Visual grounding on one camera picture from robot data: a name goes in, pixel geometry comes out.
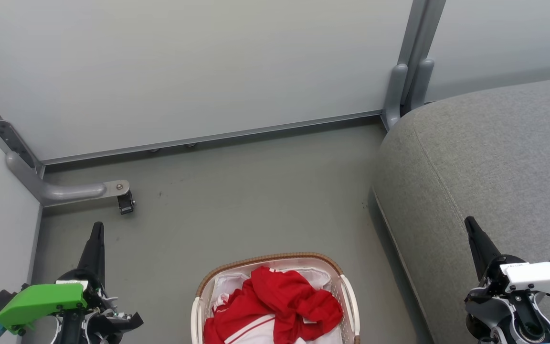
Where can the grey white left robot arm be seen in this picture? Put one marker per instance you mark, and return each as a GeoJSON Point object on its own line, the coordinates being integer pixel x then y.
{"type": "Point", "coordinates": [70, 332]}

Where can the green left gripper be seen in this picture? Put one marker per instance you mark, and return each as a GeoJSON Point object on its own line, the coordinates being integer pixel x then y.
{"type": "Point", "coordinates": [41, 301]}

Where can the grey fabric sofa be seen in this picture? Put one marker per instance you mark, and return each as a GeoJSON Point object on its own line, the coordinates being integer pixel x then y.
{"type": "Point", "coordinates": [494, 167]}

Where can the white laundry basket brown rim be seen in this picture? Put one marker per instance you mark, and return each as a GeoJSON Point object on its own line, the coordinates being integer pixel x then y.
{"type": "Point", "coordinates": [347, 296]}

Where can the white cloth basket liner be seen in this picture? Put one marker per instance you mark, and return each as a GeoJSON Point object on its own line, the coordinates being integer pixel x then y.
{"type": "Point", "coordinates": [229, 283]}

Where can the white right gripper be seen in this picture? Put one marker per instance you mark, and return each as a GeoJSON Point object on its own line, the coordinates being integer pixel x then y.
{"type": "Point", "coordinates": [537, 277]}

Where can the dark metal hinge bracket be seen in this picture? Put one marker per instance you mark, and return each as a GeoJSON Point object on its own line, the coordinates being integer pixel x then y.
{"type": "Point", "coordinates": [15, 141]}

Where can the grey partition post base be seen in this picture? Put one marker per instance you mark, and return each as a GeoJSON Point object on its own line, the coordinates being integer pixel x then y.
{"type": "Point", "coordinates": [394, 95]}

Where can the grey partition support foot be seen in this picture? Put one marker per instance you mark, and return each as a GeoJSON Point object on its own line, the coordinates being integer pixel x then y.
{"type": "Point", "coordinates": [65, 192]}

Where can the black caster wheel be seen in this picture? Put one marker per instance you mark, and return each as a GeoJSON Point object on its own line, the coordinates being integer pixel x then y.
{"type": "Point", "coordinates": [125, 203]}

